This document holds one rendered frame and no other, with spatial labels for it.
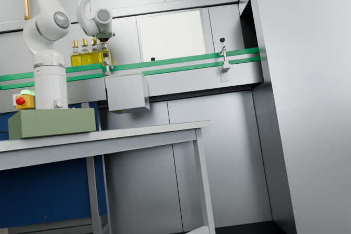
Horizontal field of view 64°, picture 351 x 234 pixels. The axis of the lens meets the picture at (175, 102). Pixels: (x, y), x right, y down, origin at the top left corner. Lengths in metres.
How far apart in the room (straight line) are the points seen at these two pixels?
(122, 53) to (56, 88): 0.76
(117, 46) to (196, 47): 0.51
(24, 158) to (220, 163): 1.13
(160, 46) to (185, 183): 0.88
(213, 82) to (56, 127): 0.90
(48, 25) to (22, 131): 0.43
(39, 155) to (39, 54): 0.39
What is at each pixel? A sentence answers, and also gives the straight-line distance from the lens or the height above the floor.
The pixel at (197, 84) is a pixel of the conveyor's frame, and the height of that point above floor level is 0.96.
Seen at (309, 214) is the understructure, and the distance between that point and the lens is 1.59.
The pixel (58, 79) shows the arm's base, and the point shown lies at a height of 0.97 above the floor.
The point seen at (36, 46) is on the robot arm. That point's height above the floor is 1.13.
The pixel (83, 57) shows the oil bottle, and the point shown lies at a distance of 1.76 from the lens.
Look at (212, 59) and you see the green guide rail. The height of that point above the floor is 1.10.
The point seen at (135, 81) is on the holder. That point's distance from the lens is 1.34.
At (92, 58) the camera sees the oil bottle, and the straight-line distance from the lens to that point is 1.75.
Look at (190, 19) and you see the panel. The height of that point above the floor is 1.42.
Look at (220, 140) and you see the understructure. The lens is 1.81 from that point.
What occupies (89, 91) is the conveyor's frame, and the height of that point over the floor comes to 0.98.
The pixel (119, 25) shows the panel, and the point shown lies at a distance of 1.93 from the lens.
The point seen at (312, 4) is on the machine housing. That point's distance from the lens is 1.71.
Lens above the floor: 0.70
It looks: 6 degrees up
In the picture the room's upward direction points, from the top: 7 degrees counter-clockwise
